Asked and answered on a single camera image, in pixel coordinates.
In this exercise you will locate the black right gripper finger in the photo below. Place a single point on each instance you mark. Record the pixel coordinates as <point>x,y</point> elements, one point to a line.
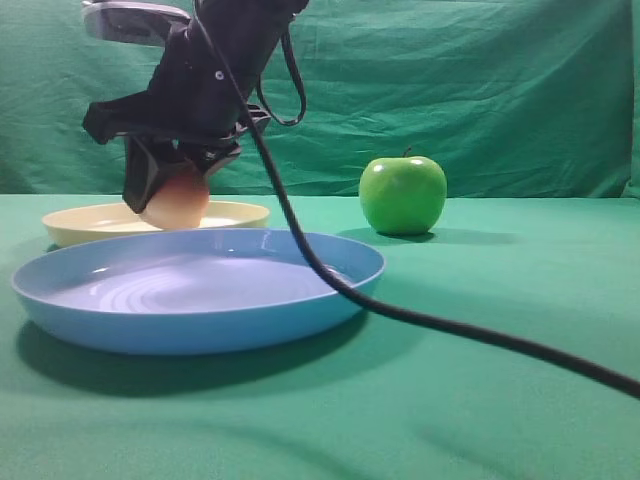
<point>208,160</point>

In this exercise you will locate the yellow plastic plate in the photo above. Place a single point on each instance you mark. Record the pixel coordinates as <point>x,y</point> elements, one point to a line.
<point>96,222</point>

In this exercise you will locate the blue plastic plate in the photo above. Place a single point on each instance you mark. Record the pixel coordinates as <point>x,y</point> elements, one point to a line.
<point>180,293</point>

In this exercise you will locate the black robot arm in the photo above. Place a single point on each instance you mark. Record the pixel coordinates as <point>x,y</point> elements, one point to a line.
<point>282,13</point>

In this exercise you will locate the green table cloth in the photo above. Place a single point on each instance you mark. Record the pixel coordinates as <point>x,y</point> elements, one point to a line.
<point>374,399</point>

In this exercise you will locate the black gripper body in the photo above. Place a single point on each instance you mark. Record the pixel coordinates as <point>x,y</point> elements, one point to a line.
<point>206,67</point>

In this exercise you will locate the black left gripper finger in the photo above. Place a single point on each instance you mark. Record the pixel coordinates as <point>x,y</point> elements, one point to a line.
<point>149,164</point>

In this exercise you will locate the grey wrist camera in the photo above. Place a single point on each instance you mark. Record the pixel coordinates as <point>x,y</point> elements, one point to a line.
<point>132,22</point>

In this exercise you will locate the green backdrop cloth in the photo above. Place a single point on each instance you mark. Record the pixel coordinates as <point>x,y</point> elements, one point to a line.
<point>511,98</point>

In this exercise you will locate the green apple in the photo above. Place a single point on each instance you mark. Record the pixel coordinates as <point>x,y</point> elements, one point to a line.
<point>402,196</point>

